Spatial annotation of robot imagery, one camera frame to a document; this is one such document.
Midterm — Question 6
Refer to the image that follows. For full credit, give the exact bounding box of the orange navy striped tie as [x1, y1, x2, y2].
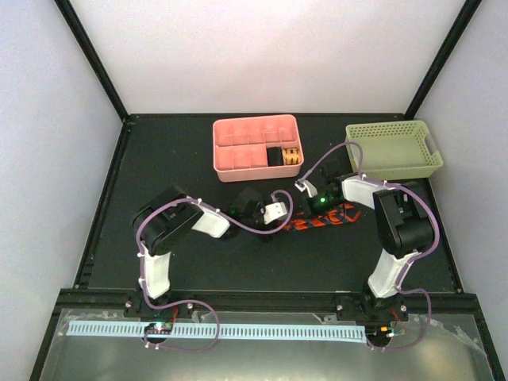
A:
[283, 203, 361, 232]

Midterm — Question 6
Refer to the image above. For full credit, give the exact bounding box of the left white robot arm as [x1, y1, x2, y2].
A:
[132, 186, 294, 317]

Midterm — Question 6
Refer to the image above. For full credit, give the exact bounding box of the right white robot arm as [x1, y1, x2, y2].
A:
[295, 174, 440, 320]

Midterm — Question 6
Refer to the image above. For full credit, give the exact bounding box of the rolled yellow patterned tie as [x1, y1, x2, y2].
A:
[282, 147, 300, 165]

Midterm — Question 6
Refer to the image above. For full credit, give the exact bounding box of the rolled black tie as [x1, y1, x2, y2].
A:
[267, 147, 284, 167]

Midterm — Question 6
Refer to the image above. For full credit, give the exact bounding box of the pink compartment organizer box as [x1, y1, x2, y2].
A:
[212, 114, 305, 183]

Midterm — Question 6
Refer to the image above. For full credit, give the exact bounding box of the green perforated plastic basket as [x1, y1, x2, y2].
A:
[345, 121, 444, 180]

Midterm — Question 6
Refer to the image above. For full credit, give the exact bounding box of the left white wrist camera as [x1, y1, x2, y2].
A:
[263, 202, 288, 225]

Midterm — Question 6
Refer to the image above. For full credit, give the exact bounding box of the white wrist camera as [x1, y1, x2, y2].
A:
[294, 179, 318, 198]
[263, 202, 288, 225]

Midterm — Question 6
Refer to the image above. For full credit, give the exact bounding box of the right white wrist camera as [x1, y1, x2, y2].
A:
[294, 179, 318, 198]

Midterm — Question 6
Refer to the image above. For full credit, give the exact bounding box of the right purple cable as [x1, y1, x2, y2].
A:
[297, 140, 441, 352]

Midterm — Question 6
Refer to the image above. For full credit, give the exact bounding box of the purple cable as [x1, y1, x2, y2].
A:
[297, 140, 441, 352]
[134, 189, 294, 352]

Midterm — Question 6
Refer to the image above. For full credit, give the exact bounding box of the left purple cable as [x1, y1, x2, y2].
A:
[134, 189, 294, 352]

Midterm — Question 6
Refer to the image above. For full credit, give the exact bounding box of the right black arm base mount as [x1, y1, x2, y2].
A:
[335, 291, 408, 323]

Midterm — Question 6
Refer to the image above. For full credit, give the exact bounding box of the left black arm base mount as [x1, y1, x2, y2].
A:
[124, 291, 200, 321]

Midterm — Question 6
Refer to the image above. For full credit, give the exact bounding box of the light blue slotted cable duct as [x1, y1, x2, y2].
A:
[66, 321, 367, 344]

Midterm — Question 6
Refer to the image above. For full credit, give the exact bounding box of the black right frame post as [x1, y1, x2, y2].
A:
[404, 0, 483, 120]

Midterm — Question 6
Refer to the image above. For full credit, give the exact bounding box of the black frame post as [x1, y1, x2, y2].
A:
[54, 0, 129, 122]
[404, 0, 483, 120]

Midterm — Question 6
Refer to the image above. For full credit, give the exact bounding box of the black left frame post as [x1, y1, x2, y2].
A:
[54, 0, 129, 122]

